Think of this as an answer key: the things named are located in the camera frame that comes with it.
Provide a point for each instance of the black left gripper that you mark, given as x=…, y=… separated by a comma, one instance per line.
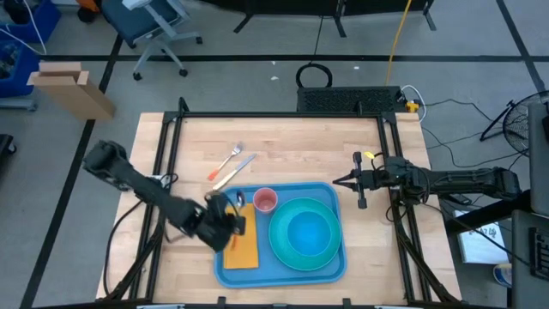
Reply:
x=241, y=225

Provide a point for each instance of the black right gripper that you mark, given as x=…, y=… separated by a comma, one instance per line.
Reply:
x=375, y=179

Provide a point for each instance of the silver spoon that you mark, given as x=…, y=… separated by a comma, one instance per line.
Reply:
x=240, y=199

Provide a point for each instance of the yellow cloth napkin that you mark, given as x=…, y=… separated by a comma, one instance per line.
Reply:
x=246, y=253

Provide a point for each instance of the pink plastic cup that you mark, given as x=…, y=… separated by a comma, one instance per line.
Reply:
x=265, y=201

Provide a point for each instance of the green plastic plate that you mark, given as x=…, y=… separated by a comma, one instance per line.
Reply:
x=281, y=253

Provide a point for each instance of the blue ribbed bowl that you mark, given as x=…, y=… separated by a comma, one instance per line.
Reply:
x=309, y=234

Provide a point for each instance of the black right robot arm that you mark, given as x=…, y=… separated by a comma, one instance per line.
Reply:
x=472, y=178

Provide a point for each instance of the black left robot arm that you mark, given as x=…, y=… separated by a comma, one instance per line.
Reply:
x=141, y=184

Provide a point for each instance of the blue plastic tray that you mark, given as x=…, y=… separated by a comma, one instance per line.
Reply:
x=266, y=274

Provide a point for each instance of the black vented computer case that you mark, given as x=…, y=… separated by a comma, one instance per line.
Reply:
x=347, y=99

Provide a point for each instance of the yellow power plug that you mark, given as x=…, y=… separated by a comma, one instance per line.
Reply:
x=412, y=106

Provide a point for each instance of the black power adapter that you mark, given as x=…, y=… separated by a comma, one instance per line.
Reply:
x=461, y=199

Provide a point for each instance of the white flat box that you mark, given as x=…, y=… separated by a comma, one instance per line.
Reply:
x=480, y=246

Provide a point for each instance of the black floor fan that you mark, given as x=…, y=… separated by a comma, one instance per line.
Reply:
x=517, y=124

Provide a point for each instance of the white blue paper cup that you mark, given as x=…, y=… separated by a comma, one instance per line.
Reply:
x=502, y=274

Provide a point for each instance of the black partition panel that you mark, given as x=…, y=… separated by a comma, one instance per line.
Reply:
x=300, y=6

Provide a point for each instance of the grey monitor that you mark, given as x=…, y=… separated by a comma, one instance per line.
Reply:
x=539, y=171

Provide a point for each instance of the long open cardboard box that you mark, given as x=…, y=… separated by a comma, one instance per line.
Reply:
x=73, y=94

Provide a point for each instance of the grey blue office chair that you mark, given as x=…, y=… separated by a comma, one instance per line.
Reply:
x=141, y=17

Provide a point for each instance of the orange black tool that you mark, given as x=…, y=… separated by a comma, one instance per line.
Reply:
x=88, y=10

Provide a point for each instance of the blue plastic bin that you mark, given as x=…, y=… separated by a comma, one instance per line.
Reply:
x=47, y=17
x=25, y=68

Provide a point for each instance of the black aluminium table frame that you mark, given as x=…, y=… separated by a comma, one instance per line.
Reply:
x=279, y=114

